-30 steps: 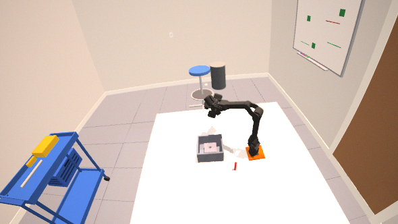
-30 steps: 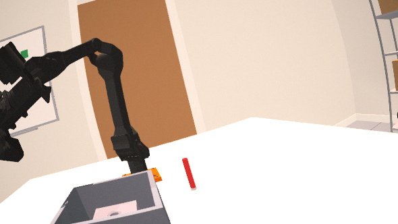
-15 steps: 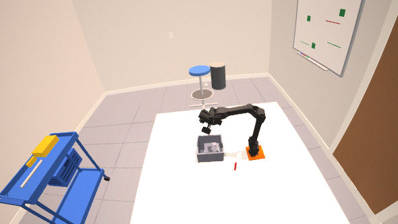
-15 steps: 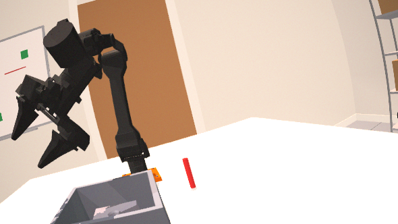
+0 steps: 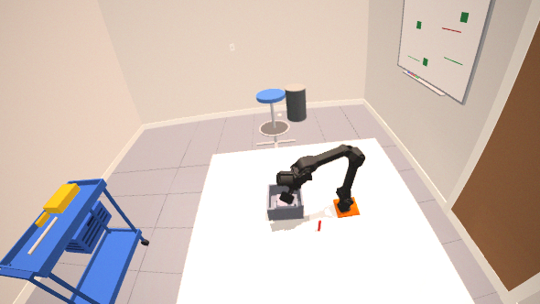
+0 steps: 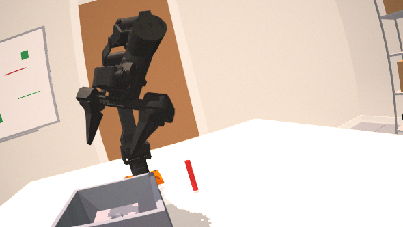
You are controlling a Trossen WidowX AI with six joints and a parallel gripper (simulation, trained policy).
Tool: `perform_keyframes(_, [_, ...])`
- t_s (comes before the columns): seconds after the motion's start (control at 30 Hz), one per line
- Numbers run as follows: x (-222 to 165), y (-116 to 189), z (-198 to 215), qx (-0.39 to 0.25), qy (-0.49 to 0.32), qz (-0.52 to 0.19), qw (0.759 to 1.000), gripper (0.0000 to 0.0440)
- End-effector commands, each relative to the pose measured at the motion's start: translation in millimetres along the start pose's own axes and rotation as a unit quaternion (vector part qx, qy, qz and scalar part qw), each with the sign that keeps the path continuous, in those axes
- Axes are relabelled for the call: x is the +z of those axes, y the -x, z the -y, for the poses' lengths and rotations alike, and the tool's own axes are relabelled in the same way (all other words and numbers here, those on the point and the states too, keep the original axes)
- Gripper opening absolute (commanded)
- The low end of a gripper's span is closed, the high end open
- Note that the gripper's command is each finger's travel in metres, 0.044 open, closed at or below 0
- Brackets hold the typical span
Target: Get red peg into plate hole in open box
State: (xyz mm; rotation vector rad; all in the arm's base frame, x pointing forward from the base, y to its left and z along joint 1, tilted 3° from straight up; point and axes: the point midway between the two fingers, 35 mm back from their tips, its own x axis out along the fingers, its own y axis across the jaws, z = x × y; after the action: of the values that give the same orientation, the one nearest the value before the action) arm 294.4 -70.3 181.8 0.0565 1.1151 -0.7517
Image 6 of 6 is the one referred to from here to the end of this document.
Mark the red peg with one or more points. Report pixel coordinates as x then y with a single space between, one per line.
191 175

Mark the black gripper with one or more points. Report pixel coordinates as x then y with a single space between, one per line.
154 108

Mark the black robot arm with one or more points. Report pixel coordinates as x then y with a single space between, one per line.
143 34

